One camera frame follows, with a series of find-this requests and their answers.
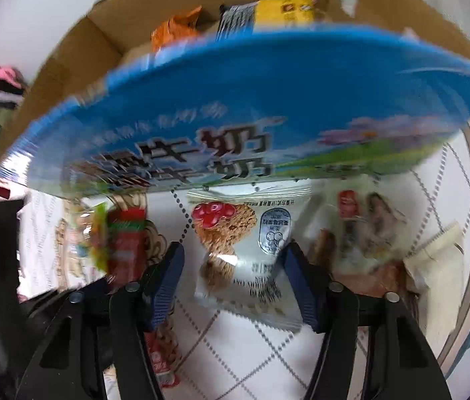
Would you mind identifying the white diamond pattern tablecloth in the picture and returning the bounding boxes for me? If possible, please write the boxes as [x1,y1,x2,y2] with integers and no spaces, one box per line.
[18,142,470,400]

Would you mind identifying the blue printed cardboard box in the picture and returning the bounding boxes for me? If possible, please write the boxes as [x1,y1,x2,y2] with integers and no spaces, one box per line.
[0,0,470,196]

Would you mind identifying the yellow snack packet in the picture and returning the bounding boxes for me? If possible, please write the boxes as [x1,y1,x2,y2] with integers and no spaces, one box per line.
[253,0,318,26]

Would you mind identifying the cream cookie packet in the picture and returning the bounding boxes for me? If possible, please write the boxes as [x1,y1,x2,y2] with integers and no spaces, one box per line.
[403,221,464,294]

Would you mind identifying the pink cloth item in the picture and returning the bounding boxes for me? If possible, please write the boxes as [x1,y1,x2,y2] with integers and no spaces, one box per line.
[0,64,23,90]

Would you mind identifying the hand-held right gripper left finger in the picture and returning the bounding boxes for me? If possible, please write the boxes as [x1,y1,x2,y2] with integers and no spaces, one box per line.
[20,242,186,400]

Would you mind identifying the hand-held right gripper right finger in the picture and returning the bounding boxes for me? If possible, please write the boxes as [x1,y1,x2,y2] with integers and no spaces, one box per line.
[282,241,454,400]

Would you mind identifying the clear snack packet red label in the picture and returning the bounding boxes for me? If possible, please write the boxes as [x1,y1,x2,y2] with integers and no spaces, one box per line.
[307,187,410,296]

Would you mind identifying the orange snack packet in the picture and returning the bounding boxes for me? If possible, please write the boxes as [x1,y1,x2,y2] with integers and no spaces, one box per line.
[150,6,204,53]

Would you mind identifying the red green snack packet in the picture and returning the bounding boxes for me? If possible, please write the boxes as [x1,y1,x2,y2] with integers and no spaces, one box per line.
[74,202,148,284]

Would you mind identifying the white cookie packet red berries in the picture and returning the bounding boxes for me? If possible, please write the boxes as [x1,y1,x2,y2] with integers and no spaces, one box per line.
[187,189,312,334]

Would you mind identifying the black white striped snack packet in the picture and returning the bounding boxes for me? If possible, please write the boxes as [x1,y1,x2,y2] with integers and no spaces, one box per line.
[216,2,260,42]

